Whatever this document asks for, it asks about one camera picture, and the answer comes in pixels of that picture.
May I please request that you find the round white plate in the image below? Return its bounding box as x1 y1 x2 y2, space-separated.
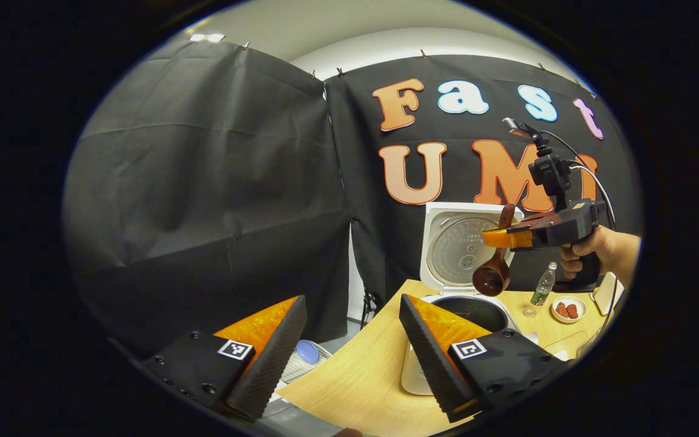
551 296 587 324

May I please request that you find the clear plastic water bottle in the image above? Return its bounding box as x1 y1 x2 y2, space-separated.
524 262 558 318

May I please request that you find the white wire basket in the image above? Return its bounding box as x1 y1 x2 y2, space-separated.
280 343 333 384

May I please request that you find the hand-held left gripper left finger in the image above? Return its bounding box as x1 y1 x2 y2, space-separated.
137 296 309 424

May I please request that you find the black backdrop cloth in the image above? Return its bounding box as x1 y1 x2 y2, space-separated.
63 39 641 359

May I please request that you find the brown wooden spoon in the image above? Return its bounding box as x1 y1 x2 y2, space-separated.
472 203 517 297

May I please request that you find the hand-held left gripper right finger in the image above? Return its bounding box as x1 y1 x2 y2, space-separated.
398 294 569 424

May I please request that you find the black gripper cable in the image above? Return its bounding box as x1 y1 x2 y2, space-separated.
541 129 620 340

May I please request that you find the white toaster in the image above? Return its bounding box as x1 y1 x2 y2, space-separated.
592 272 624 316

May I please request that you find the white rice cooker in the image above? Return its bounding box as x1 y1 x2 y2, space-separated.
401 202 526 396

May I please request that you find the black tripod stand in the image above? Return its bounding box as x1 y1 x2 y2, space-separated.
360 290 381 326

